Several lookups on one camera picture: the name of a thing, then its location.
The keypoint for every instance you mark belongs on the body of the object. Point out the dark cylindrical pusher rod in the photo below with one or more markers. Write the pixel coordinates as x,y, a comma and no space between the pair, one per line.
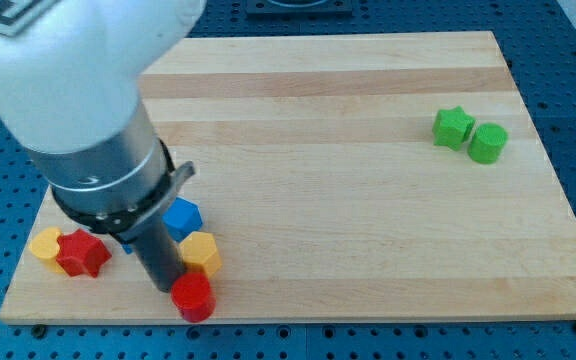
158,253

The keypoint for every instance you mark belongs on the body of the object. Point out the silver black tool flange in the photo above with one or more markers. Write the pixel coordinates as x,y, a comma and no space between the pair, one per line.
120,185

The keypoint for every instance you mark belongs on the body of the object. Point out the red cylinder block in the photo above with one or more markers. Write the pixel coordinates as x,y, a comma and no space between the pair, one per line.
193,296

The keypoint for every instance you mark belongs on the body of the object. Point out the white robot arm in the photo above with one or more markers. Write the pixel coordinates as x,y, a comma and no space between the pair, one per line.
69,73

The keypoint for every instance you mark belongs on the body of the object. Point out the small blue block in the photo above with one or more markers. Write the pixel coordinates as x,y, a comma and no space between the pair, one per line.
127,249

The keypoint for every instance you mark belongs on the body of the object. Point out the blue hexagon block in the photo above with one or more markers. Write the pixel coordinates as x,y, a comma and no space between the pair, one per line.
182,218

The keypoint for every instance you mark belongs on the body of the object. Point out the yellow hexagon block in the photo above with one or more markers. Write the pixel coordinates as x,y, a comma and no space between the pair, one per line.
200,253

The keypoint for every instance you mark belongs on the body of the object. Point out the red star block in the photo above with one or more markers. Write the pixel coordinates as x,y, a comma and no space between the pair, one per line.
81,253

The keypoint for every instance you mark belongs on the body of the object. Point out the yellow heart block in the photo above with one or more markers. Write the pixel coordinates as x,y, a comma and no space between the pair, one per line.
45,248

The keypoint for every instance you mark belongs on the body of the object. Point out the wooden board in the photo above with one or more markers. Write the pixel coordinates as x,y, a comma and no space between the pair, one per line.
317,174

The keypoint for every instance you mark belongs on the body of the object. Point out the green star block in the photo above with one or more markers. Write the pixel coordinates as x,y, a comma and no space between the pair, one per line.
452,127

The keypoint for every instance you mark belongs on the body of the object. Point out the green cylinder block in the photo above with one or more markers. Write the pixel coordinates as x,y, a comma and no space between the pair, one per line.
487,143

